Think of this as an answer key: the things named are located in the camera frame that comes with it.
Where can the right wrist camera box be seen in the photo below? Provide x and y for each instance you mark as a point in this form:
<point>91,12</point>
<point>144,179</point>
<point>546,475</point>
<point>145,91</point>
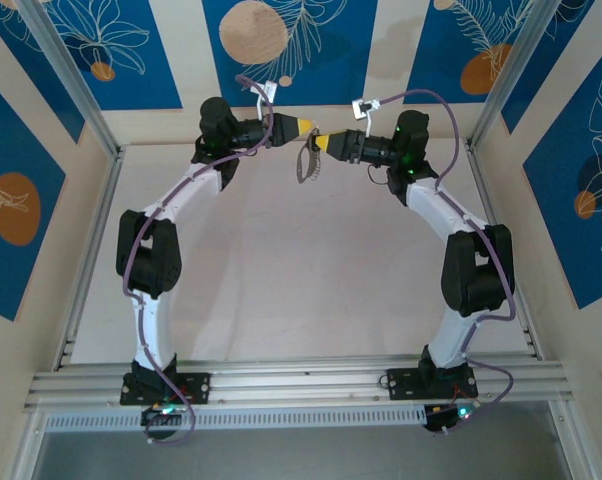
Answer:
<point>363,107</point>

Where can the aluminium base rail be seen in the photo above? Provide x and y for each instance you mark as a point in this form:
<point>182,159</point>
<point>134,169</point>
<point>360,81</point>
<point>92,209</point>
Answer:
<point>301,387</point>

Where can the black controller board with LED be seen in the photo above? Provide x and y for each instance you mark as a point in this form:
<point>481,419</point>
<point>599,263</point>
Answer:
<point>438,417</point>
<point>156,417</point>

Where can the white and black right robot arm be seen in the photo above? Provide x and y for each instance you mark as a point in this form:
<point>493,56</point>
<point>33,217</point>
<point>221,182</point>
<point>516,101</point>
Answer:
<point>476,270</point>

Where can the aluminium frame post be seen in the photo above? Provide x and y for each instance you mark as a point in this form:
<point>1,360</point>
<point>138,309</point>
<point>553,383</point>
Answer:
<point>74,75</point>
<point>509,75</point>

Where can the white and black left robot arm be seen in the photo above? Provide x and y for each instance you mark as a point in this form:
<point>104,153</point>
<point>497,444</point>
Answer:
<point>151,260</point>

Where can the aluminium side rail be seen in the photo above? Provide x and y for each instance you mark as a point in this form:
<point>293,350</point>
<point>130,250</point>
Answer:
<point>97,235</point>
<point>477,175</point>

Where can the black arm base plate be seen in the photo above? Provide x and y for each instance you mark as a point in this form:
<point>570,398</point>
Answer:
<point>196,387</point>
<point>406,385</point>

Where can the grey carabiner keyring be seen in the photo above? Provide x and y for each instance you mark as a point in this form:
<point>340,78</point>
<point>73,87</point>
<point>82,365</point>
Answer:
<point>300,167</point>

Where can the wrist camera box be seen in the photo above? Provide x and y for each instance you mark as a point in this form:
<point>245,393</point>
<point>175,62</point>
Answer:
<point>363,107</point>
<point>269,89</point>

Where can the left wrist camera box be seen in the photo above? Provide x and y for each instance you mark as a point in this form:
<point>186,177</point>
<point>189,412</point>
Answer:
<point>269,89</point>

